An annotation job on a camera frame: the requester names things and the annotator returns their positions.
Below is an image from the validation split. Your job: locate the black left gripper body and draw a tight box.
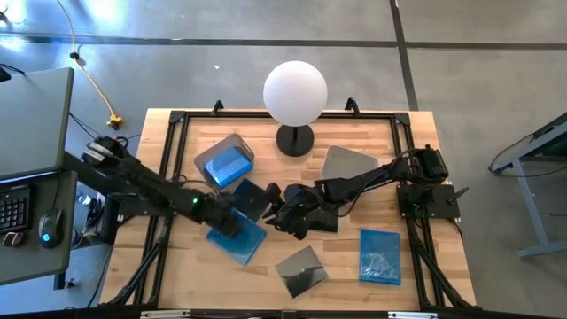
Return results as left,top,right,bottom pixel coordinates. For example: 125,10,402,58
204,194,238,227

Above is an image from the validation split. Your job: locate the small dark red object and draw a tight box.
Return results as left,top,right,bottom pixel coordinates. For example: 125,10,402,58
2,231,26,248

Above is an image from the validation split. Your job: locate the black keyboard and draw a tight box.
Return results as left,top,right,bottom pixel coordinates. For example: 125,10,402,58
0,183,32,235

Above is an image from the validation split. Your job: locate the blue jewel case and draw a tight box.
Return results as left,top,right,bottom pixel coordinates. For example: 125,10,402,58
206,207,268,266
358,228,402,286
203,146,254,190

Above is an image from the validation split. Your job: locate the black aluminium table frame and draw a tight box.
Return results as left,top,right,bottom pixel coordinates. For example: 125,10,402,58
100,108,476,311

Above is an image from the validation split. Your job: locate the grey desk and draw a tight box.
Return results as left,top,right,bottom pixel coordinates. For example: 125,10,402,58
0,170,79,287

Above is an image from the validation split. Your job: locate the black jewel case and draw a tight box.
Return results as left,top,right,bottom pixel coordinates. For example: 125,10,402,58
305,206,340,235
274,245,330,300
231,178,271,222

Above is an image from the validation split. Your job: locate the black computer mouse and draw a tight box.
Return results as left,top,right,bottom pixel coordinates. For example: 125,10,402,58
37,207,65,249

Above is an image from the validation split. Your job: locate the grey plastic bin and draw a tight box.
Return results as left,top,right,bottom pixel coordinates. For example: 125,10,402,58
193,133,256,191
321,144,381,181

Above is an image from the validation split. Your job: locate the grey metal table frame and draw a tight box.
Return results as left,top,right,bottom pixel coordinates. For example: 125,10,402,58
488,113,567,261

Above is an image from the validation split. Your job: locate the grey raised desk shelf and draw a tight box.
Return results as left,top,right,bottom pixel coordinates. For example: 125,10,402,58
0,66,75,181

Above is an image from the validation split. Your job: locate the silver metal bracket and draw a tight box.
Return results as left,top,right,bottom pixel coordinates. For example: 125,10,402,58
140,309,191,319
388,311,439,319

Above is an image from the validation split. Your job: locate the white globe table lamp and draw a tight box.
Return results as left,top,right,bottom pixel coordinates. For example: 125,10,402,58
261,60,329,159

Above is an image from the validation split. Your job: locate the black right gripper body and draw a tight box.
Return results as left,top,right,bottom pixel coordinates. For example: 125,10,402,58
278,185,320,240

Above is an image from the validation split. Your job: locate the yellow extension cable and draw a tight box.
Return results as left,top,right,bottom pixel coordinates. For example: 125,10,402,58
55,0,125,130

